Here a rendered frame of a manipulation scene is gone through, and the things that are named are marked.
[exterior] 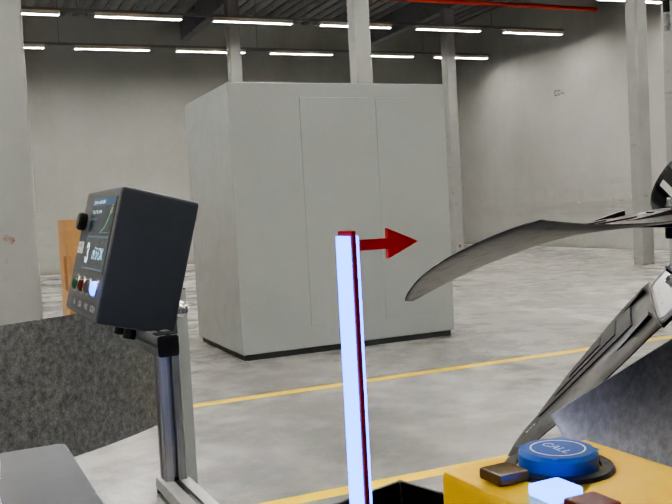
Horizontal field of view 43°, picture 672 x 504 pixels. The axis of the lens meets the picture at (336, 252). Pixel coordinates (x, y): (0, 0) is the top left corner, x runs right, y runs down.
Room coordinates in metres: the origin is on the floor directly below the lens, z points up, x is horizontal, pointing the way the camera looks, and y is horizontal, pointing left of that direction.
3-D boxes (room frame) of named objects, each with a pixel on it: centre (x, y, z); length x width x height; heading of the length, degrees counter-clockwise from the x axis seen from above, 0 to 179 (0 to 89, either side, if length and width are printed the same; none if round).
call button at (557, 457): (0.43, -0.11, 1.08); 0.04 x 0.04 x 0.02
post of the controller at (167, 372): (1.13, 0.23, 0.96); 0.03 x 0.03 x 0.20; 26
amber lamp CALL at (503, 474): (0.41, -0.08, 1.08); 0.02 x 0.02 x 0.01; 26
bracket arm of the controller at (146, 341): (1.22, 0.28, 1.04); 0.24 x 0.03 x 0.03; 26
